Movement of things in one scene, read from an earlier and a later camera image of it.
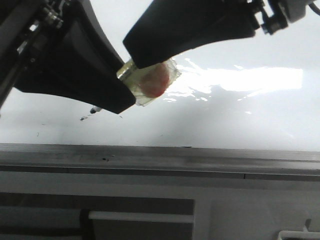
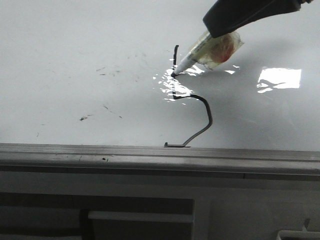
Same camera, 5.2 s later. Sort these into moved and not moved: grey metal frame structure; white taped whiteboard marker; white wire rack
Moved: white taped whiteboard marker
Not moved: grey metal frame structure; white wire rack
